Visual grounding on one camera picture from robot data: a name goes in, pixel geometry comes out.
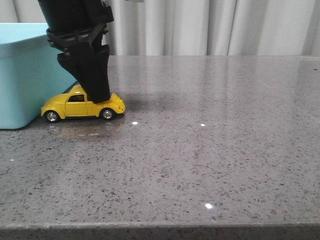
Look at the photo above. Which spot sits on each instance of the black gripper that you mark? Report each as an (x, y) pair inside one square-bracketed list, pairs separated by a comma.
[(77, 27)]

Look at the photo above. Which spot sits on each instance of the yellow toy beetle car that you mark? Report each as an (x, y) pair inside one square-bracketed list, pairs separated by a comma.
[(76, 103)]

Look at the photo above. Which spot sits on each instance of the light blue plastic box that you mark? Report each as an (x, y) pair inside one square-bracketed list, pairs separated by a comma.
[(29, 73)]

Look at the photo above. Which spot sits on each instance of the white pleated curtain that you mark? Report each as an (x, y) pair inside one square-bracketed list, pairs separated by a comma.
[(215, 27)]

